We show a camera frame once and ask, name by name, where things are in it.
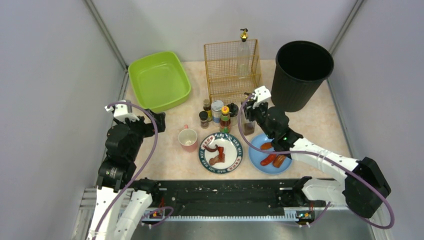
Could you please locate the small spice bottle yellow label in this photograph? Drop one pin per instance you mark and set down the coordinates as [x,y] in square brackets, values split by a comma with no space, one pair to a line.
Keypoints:
[207,108]

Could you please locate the glass jar black lid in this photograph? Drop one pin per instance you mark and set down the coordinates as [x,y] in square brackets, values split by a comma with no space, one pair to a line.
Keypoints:
[233,112]

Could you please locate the red sauce bottle yellow cap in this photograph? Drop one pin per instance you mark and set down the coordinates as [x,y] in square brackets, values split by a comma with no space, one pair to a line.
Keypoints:
[225,120]

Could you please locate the gold wire rack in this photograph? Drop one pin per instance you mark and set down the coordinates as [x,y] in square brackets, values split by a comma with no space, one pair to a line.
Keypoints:
[223,83]

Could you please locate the blue plate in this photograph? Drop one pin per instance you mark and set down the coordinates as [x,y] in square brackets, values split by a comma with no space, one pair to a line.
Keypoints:
[256,157]

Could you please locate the black trash bin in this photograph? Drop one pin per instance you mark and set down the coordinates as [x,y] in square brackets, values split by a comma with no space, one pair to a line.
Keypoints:
[300,68]

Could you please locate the green plastic basin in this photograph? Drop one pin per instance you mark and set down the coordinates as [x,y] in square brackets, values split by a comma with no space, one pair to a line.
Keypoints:
[159,81]

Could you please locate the brown sausage piece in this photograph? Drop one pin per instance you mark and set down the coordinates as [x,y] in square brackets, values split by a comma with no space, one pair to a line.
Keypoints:
[278,161]

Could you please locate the small dark spice jar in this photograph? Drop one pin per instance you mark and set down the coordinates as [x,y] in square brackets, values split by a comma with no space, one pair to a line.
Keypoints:
[204,119]

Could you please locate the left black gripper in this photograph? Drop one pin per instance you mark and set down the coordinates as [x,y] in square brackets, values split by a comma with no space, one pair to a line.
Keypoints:
[151,122]

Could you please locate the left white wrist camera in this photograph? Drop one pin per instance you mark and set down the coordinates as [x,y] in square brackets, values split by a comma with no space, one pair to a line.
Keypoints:
[122,111]

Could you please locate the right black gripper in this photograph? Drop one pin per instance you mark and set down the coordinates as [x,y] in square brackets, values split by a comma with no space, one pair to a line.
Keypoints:
[251,111]

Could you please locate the pink mug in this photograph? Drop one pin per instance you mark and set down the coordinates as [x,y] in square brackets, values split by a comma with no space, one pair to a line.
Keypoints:
[188,139]

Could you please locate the meat scrap on plate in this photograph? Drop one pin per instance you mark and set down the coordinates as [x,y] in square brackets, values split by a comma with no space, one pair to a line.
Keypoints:
[220,156]

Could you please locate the upper sausage piece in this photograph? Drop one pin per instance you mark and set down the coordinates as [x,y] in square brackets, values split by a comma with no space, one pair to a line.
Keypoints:
[266,146]

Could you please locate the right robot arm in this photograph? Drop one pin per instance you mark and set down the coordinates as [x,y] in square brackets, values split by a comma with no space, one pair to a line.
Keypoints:
[357,183]

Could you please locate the red sausage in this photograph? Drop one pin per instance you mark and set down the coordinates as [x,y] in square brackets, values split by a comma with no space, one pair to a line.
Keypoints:
[268,160]

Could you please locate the white plate green rim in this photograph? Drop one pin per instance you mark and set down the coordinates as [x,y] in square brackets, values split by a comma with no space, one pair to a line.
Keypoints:
[233,151]

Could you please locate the dark sauce dispenser bottle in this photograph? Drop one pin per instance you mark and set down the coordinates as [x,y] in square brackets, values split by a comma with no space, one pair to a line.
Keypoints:
[247,126]

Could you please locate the clear oil dispenser bottle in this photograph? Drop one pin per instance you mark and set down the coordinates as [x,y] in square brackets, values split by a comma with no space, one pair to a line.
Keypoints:
[243,55]

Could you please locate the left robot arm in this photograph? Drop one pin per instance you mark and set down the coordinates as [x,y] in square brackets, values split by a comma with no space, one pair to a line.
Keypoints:
[121,200]

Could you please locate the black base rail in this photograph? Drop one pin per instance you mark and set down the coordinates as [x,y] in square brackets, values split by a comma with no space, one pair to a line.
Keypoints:
[231,200]

